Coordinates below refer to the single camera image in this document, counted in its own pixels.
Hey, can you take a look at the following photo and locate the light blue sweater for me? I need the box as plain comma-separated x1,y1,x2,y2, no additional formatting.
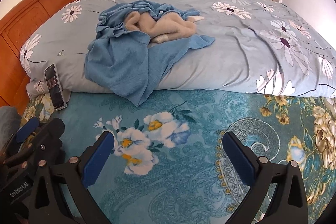
84,0,215,106

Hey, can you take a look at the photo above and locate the black smartphone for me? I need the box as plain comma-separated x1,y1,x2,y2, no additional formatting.
45,64,67,111

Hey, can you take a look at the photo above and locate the orange wooden headboard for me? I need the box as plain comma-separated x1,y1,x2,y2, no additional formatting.
0,0,76,114

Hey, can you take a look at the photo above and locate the teal floral bed blanket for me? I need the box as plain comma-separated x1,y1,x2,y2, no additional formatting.
23,90,335,223

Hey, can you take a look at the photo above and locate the grey floral duvet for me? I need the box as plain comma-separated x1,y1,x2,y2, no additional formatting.
19,0,335,105

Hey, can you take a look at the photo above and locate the beige fleece garment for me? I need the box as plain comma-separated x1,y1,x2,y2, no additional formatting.
123,11,204,44

